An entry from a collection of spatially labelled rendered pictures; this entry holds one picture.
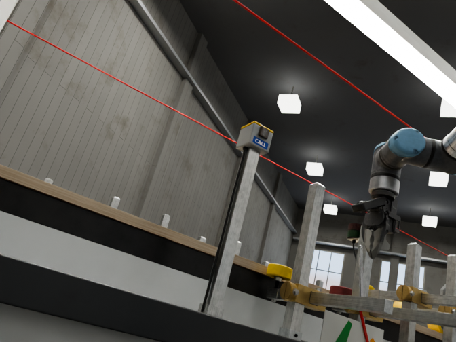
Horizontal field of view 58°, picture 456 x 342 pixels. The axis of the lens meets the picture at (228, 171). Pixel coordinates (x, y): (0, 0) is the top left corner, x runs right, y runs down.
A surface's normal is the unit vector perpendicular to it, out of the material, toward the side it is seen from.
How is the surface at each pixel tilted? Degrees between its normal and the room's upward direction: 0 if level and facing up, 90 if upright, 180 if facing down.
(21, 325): 90
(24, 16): 90
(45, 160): 90
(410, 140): 90
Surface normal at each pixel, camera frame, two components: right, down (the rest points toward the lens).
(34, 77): 0.90, 0.08
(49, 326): 0.54, -0.18
